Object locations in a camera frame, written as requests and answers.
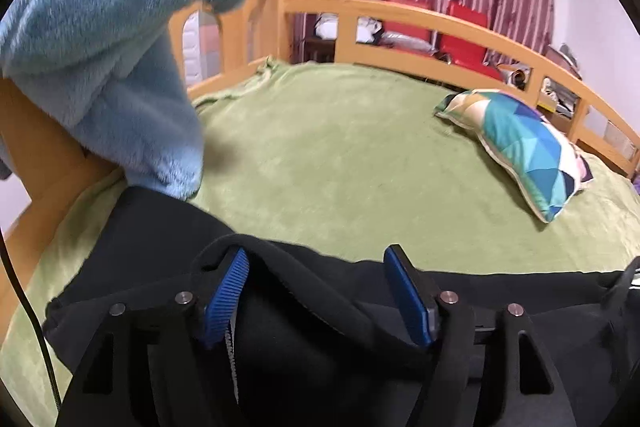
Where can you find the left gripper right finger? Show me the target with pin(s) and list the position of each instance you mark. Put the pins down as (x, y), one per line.
(489, 367)

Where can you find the red chair left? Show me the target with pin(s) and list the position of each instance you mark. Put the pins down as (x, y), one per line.
(408, 30)

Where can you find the green bed blanket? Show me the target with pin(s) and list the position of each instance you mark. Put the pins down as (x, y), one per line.
(347, 161)

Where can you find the black pants with white stripe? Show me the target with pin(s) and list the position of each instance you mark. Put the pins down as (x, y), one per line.
(320, 341)

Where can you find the light blue fleece garment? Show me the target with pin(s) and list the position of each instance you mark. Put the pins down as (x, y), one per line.
(104, 70)

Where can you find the colourful geometric pillow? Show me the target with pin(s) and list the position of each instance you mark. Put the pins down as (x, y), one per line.
(548, 169)

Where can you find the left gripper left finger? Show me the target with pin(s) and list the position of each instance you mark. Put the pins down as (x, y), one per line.
(175, 365)

